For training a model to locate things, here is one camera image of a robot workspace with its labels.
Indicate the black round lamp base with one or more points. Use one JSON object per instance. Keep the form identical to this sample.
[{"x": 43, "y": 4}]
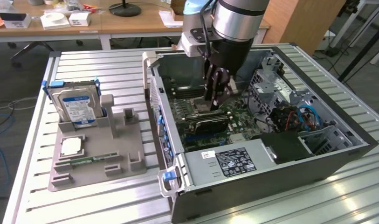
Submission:
[{"x": 126, "y": 11}]

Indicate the blue case release latch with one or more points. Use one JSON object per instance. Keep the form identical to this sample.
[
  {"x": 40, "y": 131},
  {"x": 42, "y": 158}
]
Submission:
[{"x": 168, "y": 176}]

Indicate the hard disk with blue rails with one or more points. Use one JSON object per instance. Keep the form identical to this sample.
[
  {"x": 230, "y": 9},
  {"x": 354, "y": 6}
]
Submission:
[{"x": 76, "y": 107}]

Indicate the green RAM stick on rack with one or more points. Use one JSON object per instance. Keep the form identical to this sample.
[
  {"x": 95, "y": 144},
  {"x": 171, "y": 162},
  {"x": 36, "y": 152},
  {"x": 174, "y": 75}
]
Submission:
[{"x": 90, "y": 160}]

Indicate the black slanted stand pole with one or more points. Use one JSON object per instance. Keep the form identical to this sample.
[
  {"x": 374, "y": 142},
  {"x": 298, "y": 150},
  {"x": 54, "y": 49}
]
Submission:
[{"x": 363, "y": 51}]

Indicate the small white printed box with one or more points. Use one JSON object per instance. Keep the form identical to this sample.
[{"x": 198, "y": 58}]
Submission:
[{"x": 79, "y": 21}]

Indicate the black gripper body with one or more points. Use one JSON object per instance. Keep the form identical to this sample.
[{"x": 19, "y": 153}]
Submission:
[{"x": 231, "y": 54}]

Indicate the silver CPU chip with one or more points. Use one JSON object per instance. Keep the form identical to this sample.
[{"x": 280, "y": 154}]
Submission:
[{"x": 71, "y": 147}]

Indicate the brown cardboard box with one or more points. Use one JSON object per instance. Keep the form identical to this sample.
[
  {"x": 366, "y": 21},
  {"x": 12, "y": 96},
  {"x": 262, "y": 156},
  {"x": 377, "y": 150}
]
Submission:
[{"x": 176, "y": 7}]

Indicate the wooden cabinet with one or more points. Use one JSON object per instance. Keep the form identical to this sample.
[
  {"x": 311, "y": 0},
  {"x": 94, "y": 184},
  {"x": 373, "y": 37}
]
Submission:
[{"x": 300, "y": 23}]

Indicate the white box with black top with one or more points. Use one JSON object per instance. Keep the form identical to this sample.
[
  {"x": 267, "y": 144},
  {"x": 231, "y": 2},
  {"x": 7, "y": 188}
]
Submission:
[{"x": 16, "y": 23}]

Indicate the green motherboard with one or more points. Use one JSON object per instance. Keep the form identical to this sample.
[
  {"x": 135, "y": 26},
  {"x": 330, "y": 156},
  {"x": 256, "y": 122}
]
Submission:
[{"x": 239, "y": 121}]

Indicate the CPU socket with metal frame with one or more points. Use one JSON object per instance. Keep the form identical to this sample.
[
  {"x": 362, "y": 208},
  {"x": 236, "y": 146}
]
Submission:
[{"x": 196, "y": 107}]

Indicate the grey plastic parts rack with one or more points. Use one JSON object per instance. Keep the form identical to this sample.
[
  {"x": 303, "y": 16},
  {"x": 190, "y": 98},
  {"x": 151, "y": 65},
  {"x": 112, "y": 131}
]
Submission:
[{"x": 99, "y": 168}]

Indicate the white paper stack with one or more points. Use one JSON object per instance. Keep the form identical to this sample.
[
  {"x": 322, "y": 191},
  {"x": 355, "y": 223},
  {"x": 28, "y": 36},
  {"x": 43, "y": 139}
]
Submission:
[{"x": 170, "y": 22}]

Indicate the white tape roll box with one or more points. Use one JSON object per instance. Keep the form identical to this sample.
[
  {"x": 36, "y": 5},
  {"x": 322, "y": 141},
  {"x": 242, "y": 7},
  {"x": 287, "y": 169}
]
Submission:
[{"x": 54, "y": 22}]

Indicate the blue expansion slot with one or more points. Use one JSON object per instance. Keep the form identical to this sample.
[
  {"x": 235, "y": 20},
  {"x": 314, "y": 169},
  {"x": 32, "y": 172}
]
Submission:
[{"x": 195, "y": 138}]

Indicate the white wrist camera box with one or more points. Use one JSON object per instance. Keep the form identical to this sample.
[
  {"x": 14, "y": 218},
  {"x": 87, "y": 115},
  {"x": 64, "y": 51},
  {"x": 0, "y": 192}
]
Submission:
[{"x": 191, "y": 44}]

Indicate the wooden desk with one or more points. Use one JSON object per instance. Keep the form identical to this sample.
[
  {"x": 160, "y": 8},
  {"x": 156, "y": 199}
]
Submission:
[{"x": 20, "y": 30}]

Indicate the grey power supply unit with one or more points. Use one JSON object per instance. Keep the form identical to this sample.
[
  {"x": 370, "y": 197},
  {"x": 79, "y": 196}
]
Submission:
[{"x": 232, "y": 163}]

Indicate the silver metal disk bay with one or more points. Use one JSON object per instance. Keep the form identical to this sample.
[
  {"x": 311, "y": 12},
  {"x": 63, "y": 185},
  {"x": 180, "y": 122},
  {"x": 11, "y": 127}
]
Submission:
[
  {"x": 326, "y": 140},
  {"x": 267, "y": 93}
]

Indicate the low-profile NVIDIA graphics card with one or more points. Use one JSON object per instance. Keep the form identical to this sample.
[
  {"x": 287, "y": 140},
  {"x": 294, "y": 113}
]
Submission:
[{"x": 210, "y": 127}]

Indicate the open black PC case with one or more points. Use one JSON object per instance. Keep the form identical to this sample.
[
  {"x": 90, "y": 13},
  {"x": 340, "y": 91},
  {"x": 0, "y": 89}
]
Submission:
[{"x": 270, "y": 186}]

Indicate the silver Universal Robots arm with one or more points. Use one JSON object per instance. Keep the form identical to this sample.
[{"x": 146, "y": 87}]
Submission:
[{"x": 239, "y": 21}]

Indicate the black office chair base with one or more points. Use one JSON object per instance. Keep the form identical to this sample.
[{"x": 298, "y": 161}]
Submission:
[{"x": 24, "y": 52}]

